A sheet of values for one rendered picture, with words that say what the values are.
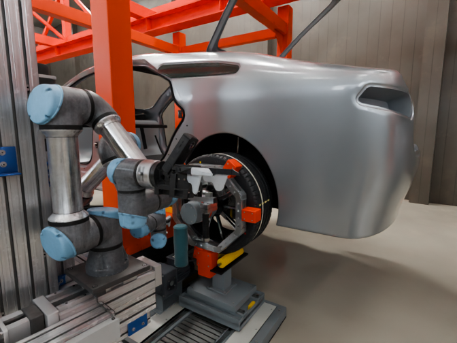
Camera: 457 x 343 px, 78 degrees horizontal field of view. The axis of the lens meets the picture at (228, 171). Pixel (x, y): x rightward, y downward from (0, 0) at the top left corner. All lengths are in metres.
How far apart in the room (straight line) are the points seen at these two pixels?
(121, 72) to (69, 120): 0.97
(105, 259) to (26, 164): 0.42
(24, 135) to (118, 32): 0.99
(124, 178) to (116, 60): 1.18
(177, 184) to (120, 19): 1.43
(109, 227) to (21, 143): 0.39
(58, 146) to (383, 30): 6.28
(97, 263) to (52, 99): 0.57
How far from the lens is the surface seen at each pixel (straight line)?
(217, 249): 1.80
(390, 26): 6.69
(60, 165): 0.98
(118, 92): 1.85
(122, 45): 1.93
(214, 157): 1.77
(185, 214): 1.68
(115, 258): 1.14
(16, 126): 1.16
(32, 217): 1.19
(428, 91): 6.13
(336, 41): 6.90
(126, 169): 0.78
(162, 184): 0.73
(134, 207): 0.81
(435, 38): 6.28
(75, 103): 0.98
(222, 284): 2.09
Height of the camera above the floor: 1.33
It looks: 8 degrees down
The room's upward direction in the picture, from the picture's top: straight up
